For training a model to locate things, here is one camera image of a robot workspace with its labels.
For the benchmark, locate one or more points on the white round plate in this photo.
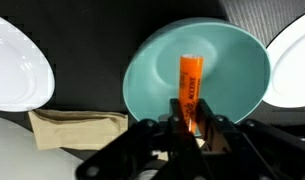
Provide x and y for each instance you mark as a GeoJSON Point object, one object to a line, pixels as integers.
{"type": "Point", "coordinates": [292, 66]}
{"type": "Point", "coordinates": [15, 66]}

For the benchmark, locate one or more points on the brown paper bag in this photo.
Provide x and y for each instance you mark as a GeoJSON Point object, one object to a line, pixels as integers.
{"type": "Point", "coordinates": [78, 131]}

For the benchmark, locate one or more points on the orange marker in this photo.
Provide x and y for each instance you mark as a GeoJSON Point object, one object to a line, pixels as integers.
{"type": "Point", "coordinates": [191, 83]}

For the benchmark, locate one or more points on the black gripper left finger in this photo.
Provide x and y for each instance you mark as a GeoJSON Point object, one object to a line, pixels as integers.
{"type": "Point", "coordinates": [175, 113]}

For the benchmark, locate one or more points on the teal bowl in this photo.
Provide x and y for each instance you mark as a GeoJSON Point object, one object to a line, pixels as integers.
{"type": "Point", "coordinates": [232, 83]}

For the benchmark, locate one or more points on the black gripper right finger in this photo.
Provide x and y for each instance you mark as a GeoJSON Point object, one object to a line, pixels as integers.
{"type": "Point", "coordinates": [205, 115]}

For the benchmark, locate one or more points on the white rounded object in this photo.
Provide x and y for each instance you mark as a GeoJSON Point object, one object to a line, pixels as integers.
{"type": "Point", "coordinates": [22, 156]}

